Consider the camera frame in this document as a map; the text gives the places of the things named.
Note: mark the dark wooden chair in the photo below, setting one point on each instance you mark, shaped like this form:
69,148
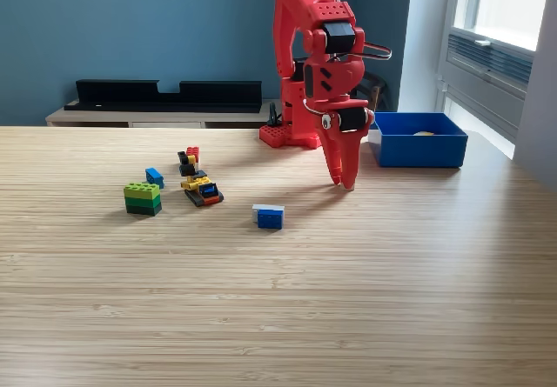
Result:
377,89

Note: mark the beige orange red lego stack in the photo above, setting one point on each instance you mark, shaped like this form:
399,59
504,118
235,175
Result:
424,133

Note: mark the blue plastic bin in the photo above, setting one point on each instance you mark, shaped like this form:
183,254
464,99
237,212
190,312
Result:
418,150

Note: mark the white window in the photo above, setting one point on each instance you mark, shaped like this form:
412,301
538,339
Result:
513,4

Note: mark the small blue lego brick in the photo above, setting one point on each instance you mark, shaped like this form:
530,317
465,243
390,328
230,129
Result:
155,177

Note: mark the blue and white lego block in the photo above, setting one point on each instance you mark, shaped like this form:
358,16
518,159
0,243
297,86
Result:
270,219

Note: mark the grey window vent grille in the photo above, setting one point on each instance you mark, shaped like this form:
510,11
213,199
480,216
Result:
500,63

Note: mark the yellow toy digger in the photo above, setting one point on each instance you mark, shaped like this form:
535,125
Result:
202,191

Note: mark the pale wooden sideboard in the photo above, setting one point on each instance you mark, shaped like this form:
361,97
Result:
87,118

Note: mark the green lego block stack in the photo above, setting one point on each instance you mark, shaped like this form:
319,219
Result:
142,198

